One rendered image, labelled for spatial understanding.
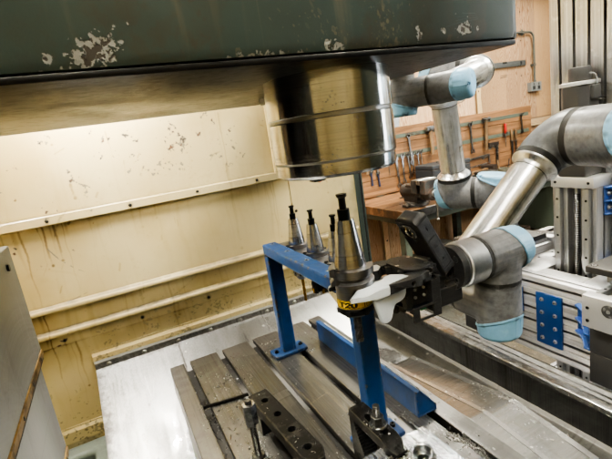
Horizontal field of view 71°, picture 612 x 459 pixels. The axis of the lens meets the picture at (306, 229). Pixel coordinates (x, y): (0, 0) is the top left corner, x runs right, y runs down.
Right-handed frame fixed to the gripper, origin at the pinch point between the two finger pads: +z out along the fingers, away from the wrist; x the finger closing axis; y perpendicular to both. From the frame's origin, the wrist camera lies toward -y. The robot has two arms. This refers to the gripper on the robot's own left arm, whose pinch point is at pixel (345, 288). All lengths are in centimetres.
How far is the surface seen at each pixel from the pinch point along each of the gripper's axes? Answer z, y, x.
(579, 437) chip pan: -64, 61, 8
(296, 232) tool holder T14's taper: -15, 3, 51
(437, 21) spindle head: -8.2, -31.3, -12.5
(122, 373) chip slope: 35, 46, 95
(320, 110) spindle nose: 3.9, -23.9, -6.4
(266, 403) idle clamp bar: 6.4, 32.5, 29.5
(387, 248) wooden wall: -188, 87, 256
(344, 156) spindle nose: 2.1, -18.6, -7.4
